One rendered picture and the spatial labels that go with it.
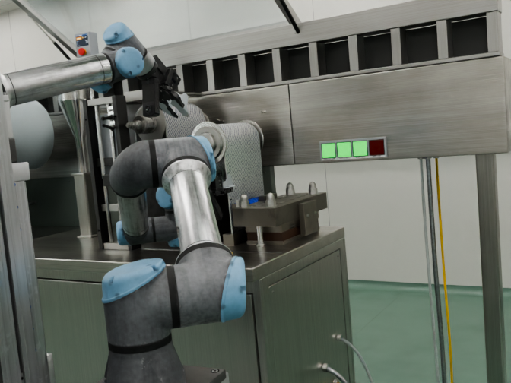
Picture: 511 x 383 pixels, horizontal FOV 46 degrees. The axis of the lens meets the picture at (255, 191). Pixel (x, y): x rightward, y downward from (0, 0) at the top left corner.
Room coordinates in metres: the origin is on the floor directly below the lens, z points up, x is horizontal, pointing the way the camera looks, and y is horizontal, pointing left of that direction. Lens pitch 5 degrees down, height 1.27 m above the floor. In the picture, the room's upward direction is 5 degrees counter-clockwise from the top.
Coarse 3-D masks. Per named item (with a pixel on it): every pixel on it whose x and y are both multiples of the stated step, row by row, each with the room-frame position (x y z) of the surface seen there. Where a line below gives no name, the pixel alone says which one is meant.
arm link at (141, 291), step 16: (112, 272) 1.06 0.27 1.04; (128, 272) 1.03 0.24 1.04; (144, 272) 1.03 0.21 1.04; (160, 272) 1.05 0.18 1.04; (112, 288) 1.02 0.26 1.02; (128, 288) 1.02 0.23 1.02; (144, 288) 1.02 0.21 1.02; (160, 288) 1.03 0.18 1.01; (176, 288) 1.04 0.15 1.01; (112, 304) 1.03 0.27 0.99; (128, 304) 1.02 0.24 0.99; (144, 304) 1.02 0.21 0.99; (160, 304) 1.03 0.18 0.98; (176, 304) 1.03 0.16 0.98; (112, 320) 1.03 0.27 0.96; (128, 320) 1.02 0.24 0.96; (144, 320) 1.02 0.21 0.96; (160, 320) 1.03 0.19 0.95; (176, 320) 1.04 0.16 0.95; (112, 336) 1.03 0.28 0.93; (128, 336) 1.02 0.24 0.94; (144, 336) 1.02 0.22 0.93; (160, 336) 1.04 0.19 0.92
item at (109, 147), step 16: (112, 96) 2.07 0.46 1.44; (96, 112) 2.13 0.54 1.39; (112, 112) 2.08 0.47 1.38; (96, 128) 2.16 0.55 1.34; (128, 128) 2.10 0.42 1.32; (96, 144) 2.16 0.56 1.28; (112, 144) 2.10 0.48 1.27; (128, 144) 2.09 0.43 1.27; (96, 160) 2.15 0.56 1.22; (112, 160) 2.11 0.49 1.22; (96, 176) 2.14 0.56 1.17; (96, 192) 2.14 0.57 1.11; (96, 208) 2.14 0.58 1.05; (112, 208) 2.12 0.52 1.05; (112, 224) 2.13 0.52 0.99; (112, 240) 2.13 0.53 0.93
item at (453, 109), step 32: (448, 64) 1.93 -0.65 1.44; (480, 64) 1.88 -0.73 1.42; (224, 96) 2.38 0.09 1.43; (256, 96) 2.31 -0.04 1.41; (288, 96) 2.24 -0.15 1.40; (320, 96) 2.17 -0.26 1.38; (352, 96) 2.11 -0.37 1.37; (384, 96) 2.05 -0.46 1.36; (416, 96) 1.99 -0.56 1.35; (448, 96) 1.94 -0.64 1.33; (480, 96) 1.89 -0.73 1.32; (288, 128) 2.24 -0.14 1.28; (320, 128) 2.17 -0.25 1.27; (352, 128) 2.11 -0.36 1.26; (384, 128) 2.05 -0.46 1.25; (416, 128) 1.99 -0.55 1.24; (448, 128) 1.94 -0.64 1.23; (480, 128) 1.89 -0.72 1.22; (288, 160) 2.25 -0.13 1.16; (320, 160) 2.18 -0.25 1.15; (352, 160) 2.11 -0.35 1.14
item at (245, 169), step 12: (228, 156) 2.02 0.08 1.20; (240, 156) 2.09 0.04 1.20; (252, 156) 2.16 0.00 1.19; (228, 168) 2.02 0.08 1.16; (240, 168) 2.08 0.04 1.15; (252, 168) 2.15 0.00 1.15; (240, 180) 2.08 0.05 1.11; (252, 180) 2.15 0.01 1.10; (240, 192) 2.07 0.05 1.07; (252, 192) 2.14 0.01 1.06
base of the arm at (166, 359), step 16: (112, 352) 1.04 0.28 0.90; (128, 352) 1.02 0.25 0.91; (144, 352) 1.02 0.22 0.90; (160, 352) 1.03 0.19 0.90; (176, 352) 1.09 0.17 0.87; (112, 368) 1.03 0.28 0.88; (128, 368) 1.01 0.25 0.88; (144, 368) 1.02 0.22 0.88; (160, 368) 1.02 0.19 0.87; (176, 368) 1.05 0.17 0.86
